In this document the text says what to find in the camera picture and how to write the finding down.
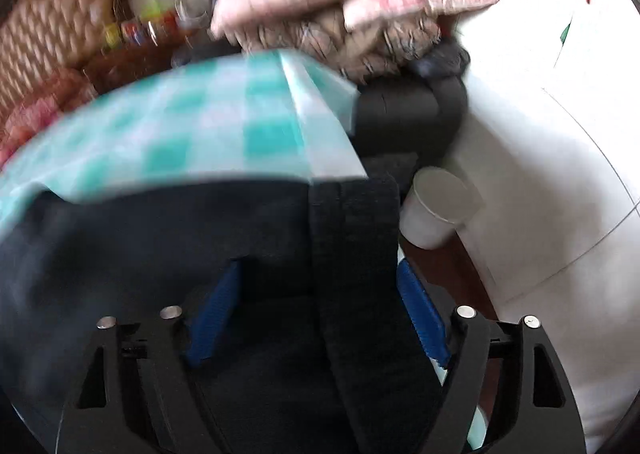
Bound dark wooden cabinet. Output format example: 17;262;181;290
82;31;206;96

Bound row of colourful small containers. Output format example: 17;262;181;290
102;0;211;51

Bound brown plaid blanket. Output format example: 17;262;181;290
225;6;446;82

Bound dark navy pants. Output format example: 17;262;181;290
0;154;451;454

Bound teal checked tablecloth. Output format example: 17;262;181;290
0;49;371;235

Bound black leather armchair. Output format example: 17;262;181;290
209;0;471;170

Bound red patterned cloth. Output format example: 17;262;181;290
0;68;98;167

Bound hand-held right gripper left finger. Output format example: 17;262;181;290
55;261;244;454

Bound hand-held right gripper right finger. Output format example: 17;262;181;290
397;261;586;454

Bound white paper cup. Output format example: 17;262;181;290
400;166;483;251

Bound white wardrobe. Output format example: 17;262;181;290
445;0;640;454

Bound tufted brown headboard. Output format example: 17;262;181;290
0;0;132;110

